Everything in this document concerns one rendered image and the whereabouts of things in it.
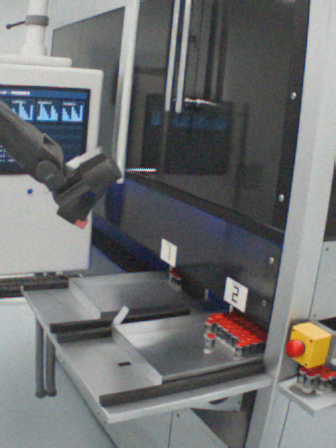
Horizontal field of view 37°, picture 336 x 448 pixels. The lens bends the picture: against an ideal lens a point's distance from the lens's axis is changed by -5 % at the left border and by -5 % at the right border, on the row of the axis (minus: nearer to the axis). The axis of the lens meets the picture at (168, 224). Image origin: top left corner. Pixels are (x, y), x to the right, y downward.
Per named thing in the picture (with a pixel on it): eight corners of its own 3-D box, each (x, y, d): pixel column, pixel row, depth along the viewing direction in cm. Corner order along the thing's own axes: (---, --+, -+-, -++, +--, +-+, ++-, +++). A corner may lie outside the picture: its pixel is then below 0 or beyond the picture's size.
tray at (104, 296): (167, 279, 170) (168, 269, 170) (209, 310, 149) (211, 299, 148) (68, 288, 154) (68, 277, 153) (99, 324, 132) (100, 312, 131)
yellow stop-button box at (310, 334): (309, 348, 110) (315, 320, 109) (331, 362, 104) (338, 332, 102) (284, 355, 107) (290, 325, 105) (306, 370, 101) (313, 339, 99)
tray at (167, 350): (225, 320, 142) (226, 309, 141) (284, 361, 120) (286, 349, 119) (111, 337, 125) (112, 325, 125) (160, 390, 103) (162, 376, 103)
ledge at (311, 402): (318, 376, 117) (320, 369, 117) (356, 400, 106) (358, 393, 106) (276, 389, 111) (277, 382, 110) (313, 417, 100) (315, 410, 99)
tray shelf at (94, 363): (159, 280, 175) (159, 274, 175) (295, 377, 116) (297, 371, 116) (20, 291, 152) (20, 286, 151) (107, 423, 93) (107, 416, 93)
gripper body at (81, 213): (60, 205, 105) (47, 206, 98) (83, 162, 104) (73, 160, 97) (86, 222, 105) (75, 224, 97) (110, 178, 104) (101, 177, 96)
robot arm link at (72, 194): (44, 187, 92) (59, 214, 92) (75, 166, 91) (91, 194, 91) (56, 187, 98) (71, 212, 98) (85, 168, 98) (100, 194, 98)
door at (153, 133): (120, 165, 185) (135, 4, 171) (186, 191, 145) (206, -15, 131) (118, 165, 184) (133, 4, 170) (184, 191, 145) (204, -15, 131)
